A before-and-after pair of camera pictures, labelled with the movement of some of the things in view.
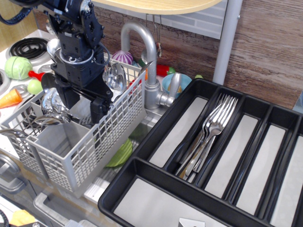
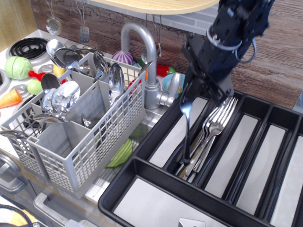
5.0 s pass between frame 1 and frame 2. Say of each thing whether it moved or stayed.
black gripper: moved
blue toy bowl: stayed
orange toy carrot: stayed
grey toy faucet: stayed
